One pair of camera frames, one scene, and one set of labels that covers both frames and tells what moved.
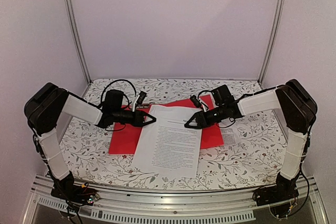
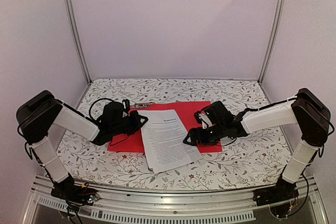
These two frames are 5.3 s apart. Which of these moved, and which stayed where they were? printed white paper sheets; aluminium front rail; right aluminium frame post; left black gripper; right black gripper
Moved: left black gripper; printed white paper sheets; right black gripper
Stayed: right aluminium frame post; aluminium front rail
